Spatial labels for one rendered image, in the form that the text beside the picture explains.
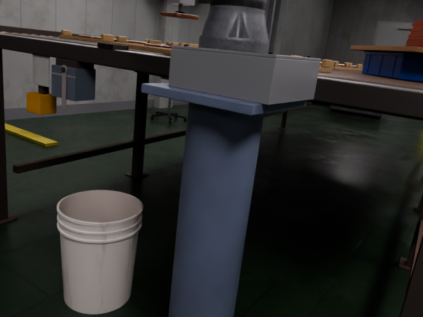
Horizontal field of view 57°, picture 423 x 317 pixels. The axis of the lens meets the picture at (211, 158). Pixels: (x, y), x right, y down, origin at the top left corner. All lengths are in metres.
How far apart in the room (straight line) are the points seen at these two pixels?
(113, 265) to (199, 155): 0.71
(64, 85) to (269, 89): 1.01
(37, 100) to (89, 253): 0.67
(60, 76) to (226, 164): 0.94
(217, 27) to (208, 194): 0.34
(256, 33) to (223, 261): 0.50
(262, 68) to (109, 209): 1.06
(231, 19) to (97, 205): 1.03
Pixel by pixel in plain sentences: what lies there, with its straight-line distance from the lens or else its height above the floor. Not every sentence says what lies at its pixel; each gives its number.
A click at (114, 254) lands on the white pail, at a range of 1.41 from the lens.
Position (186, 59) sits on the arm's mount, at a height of 0.93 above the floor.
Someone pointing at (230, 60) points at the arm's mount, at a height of 0.94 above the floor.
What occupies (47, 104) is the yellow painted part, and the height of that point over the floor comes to 0.66.
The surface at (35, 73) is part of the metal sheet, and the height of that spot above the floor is 0.78.
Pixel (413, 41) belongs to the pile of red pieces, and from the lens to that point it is 1.98.
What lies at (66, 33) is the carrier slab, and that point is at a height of 0.94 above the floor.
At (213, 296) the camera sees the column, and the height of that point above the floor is 0.40.
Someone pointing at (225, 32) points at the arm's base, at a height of 0.99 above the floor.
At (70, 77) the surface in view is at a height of 0.80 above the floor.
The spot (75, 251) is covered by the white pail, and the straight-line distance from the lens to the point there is 1.42.
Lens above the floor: 0.96
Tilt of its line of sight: 16 degrees down
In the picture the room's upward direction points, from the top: 7 degrees clockwise
